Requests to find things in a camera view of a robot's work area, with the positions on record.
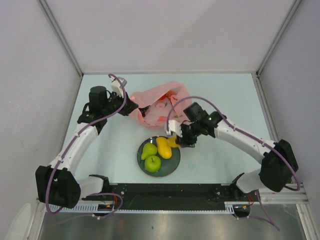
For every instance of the white slotted cable duct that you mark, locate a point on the white slotted cable duct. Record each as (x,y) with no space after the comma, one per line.
(81,208)

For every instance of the red fake fruit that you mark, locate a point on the red fake fruit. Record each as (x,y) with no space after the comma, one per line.
(170,94)

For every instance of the yellow fake lemon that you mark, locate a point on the yellow fake lemon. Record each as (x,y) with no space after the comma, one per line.
(164,150)

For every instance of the black fake grapes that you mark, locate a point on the black fake grapes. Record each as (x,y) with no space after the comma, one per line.
(144,110)

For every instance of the green fake pear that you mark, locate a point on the green fake pear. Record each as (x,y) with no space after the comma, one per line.
(149,149)

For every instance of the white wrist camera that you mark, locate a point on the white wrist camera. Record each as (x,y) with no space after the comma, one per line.
(116,86)
(173,127)

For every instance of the aluminium frame rail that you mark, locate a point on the aluminium frame rail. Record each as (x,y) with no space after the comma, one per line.
(285,196)

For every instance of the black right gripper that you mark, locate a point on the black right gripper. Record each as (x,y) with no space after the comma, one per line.
(184,141)

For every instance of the pink plastic bag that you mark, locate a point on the pink plastic bag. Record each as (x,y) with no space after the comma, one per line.
(158,111)

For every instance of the dark teal ceramic plate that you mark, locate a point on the dark teal ceramic plate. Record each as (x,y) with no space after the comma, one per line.
(168,166)

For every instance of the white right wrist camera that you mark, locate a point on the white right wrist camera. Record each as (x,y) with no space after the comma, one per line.
(173,127)

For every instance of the yellow fake mango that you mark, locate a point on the yellow fake mango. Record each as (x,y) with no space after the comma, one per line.
(171,142)

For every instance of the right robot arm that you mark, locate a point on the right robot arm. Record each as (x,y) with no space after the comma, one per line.
(277,160)

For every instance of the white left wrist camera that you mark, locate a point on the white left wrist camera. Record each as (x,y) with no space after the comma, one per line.
(116,86)

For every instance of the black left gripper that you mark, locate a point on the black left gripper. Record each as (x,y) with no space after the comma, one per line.
(129,106)

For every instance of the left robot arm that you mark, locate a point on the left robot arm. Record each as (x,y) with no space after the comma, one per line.
(56,184)

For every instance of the green fake apple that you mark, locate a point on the green fake apple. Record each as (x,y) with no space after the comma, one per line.
(152,164)

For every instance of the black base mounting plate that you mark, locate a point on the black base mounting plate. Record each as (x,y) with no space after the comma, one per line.
(177,197)

